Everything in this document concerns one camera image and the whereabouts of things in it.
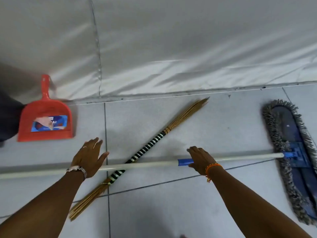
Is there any stick broom with striped wrap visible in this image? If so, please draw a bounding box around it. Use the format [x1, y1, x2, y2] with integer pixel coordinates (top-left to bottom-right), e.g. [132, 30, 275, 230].
[68, 97, 211, 222]

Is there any red plastic dustpan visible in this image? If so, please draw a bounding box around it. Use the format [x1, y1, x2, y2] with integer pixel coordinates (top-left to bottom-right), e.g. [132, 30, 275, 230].
[17, 74, 74, 142]

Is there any silver wristwatch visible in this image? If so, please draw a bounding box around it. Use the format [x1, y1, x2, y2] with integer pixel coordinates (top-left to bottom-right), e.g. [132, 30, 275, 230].
[65, 166, 88, 181]

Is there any person's right hand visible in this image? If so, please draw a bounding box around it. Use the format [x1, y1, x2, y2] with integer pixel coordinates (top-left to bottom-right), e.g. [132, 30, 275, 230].
[186, 146, 221, 177]

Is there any dark cloth object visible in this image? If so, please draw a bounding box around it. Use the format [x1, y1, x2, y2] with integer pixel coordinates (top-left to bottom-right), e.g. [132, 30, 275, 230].
[0, 90, 26, 147]

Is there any person's left forearm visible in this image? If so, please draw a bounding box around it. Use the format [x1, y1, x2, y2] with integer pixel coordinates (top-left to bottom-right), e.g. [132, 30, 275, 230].
[0, 171, 85, 238]

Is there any person's right forearm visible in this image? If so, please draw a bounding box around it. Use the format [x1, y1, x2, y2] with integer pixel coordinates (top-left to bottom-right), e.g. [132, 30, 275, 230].
[207, 165, 313, 238]

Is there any orange thread bracelet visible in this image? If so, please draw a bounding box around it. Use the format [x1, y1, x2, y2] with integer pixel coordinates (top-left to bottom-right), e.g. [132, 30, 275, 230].
[205, 163, 223, 183]

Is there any white fabric sheet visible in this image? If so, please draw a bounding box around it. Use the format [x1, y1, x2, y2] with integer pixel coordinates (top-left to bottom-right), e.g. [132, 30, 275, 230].
[0, 0, 317, 103]

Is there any person's left hand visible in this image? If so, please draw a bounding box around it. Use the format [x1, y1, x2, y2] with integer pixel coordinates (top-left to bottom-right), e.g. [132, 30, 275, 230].
[70, 137, 110, 179]

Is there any mop with white handle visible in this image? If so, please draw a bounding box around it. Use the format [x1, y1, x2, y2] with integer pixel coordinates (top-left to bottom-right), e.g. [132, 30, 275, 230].
[0, 99, 317, 226]

